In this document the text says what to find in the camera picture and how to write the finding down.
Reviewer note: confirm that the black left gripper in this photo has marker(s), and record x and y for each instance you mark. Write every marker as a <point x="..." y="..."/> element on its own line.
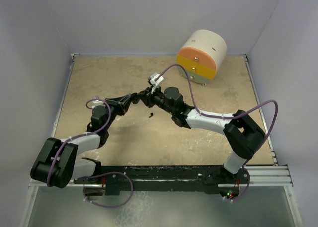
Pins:
<point x="120" y="103"/>

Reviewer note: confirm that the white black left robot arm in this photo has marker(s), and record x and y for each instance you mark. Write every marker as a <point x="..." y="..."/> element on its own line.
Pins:
<point x="56" y="165"/>

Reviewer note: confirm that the aluminium table frame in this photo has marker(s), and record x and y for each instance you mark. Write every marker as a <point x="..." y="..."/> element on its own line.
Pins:
<point x="169" y="196"/>

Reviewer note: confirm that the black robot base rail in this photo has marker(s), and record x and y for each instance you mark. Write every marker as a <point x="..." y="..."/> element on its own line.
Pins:
<point x="209" y="179"/>

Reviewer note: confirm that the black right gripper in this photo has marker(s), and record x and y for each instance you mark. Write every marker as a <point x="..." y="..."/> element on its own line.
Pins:
<point x="148" y="101"/>

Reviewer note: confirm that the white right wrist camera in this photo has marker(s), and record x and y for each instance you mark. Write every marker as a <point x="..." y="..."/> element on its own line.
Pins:
<point x="154" y="81"/>

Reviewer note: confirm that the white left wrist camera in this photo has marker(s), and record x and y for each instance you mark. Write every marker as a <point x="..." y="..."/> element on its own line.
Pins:
<point x="96" y="102"/>

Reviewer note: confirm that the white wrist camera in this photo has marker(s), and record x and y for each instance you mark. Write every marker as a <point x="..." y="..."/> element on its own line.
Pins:
<point x="154" y="81"/>
<point x="96" y="102"/>

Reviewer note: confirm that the cylindrical three-drawer storage box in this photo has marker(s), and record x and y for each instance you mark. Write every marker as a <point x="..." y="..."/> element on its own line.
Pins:
<point x="201" y="56"/>

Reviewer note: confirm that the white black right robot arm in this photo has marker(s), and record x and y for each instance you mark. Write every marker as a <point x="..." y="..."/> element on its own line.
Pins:
<point x="243" y="134"/>

